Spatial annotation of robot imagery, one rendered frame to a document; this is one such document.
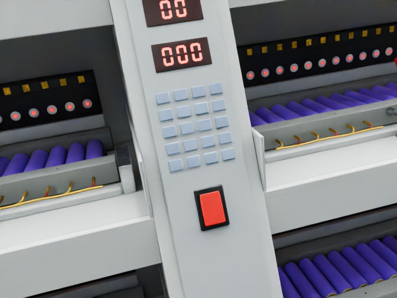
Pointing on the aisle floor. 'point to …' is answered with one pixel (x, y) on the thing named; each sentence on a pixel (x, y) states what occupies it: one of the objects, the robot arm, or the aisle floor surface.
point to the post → (234, 72)
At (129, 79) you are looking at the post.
